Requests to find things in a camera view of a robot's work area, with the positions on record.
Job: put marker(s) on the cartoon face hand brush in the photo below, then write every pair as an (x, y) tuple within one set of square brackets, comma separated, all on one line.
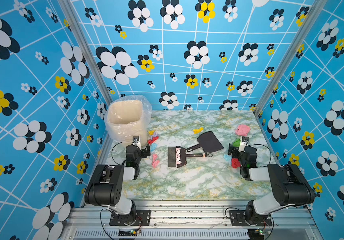
[(177, 156)]

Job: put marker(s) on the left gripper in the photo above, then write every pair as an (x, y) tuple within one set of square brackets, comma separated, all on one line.
[(142, 152)]

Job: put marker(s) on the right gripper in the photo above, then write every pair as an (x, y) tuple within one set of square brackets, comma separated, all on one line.
[(234, 155)]

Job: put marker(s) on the light blue paper scrap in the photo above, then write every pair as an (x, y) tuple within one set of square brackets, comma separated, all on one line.
[(153, 146), (227, 157)]

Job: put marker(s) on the light blue paper scrap left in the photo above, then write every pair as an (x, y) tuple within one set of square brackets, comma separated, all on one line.
[(153, 146)]

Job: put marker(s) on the pink paper scrap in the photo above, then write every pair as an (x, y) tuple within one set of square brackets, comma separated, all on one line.
[(242, 130), (155, 160)]

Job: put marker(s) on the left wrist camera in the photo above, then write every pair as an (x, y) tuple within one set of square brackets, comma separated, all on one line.
[(137, 141)]

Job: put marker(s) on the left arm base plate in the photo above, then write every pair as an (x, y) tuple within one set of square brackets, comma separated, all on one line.
[(137, 219)]

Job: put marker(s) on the yellow paper scrap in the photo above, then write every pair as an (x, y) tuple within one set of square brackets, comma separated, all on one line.
[(196, 131)]

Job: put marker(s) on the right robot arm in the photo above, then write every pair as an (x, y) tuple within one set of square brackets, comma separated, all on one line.
[(289, 187)]

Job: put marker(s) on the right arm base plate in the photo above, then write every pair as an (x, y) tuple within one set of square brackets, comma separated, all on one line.
[(250, 219)]

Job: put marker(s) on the black dustpan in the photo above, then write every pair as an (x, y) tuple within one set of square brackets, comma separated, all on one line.
[(208, 142)]

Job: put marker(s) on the beige trash bin with liner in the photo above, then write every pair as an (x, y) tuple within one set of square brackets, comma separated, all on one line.
[(127, 117)]

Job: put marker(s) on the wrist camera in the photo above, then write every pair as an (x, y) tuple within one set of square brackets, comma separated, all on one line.
[(137, 141), (244, 140)]

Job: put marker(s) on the light blue paper scrap right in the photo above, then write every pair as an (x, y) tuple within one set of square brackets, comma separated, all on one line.
[(227, 157)]

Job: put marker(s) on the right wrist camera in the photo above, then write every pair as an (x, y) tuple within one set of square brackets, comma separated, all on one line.
[(244, 140)]

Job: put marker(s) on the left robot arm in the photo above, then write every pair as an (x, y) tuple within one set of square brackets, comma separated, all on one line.
[(106, 186)]

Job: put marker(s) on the pink paper scrap right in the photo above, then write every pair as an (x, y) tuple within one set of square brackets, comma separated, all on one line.
[(242, 130)]

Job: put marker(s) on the red paper scrap by bin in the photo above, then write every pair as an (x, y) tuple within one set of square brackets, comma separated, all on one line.
[(152, 140)]

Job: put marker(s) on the red paper scrap right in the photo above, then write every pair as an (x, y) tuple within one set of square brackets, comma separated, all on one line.
[(235, 163)]

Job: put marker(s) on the aluminium frame rail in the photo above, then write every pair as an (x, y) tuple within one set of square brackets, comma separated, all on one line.
[(191, 220)]

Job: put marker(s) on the green paper scrap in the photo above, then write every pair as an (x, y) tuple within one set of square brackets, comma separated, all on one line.
[(236, 143)]

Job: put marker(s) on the pink paper scrap left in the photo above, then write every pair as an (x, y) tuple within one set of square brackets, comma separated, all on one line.
[(155, 160)]

